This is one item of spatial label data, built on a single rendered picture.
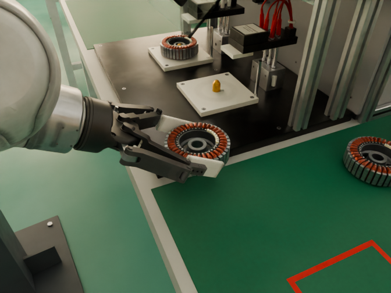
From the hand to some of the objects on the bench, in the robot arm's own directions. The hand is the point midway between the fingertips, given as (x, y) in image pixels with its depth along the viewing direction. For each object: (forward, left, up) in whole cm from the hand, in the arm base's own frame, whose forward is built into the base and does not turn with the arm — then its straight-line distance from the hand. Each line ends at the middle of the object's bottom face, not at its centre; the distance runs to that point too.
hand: (195, 146), depth 56 cm
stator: (+30, +39, -4) cm, 49 cm away
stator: (+27, -21, -8) cm, 35 cm away
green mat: (+27, -41, -8) cm, 49 cm away
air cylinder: (+36, +12, -6) cm, 38 cm away
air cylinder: (+44, +34, -6) cm, 56 cm away
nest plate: (+22, +16, -6) cm, 28 cm away
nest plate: (+30, +39, -6) cm, 50 cm away
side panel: (+53, -16, -8) cm, 56 cm away
